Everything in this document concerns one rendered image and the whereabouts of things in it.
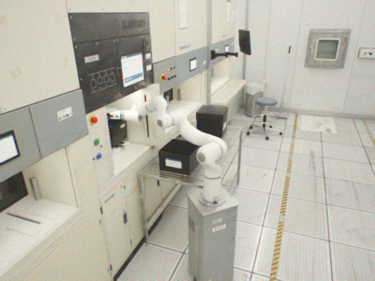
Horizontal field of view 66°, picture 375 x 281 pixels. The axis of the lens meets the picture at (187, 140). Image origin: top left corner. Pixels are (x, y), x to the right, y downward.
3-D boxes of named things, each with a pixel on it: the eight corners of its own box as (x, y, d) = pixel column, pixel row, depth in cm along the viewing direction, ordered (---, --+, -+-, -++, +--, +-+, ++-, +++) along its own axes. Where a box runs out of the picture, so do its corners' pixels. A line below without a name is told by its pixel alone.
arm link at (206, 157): (225, 174, 195) (226, 141, 185) (207, 185, 182) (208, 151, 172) (210, 168, 202) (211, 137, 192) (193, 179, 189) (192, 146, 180)
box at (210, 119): (222, 137, 298) (222, 114, 288) (195, 135, 306) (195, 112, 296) (227, 128, 323) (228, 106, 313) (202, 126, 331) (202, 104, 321)
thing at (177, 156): (158, 169, 240) (157, 151, 233) (173, 155, 263) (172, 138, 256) (189, 176, 229) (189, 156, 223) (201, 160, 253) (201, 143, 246)
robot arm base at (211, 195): (230, 202, 197) (231, 178, 190) (206, 209, 190) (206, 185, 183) (217, 188, 213) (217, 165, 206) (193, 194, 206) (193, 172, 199)
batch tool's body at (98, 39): (119, 286, 226) (76, 13, 148) (28, 254, 258) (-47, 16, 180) (167, 218, 301) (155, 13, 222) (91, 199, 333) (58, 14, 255)
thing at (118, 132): (113, 151, 240) (110, 116, 227) (92, 147, 246) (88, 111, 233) (128, 140, 261) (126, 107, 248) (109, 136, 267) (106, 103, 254)
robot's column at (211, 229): (234, 284, 225) (240, 203, 195) (202, 298, 215) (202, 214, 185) (217, 259, 249) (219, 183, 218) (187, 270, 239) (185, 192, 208)
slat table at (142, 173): (206, 262, 245) (207, 186, 215) (144, 245, 266) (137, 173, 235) (239, 184, 356) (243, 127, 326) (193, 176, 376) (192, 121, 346)
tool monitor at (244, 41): (250, 63, 341) (252, 30, 326) (207, 62, 359) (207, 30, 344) (255, 58, 374) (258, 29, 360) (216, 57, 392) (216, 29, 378)
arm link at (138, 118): (126, 107, 235) (122, 116, 231) (141, 108, 231) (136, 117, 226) (130, 114, 242) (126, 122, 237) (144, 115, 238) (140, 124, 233)
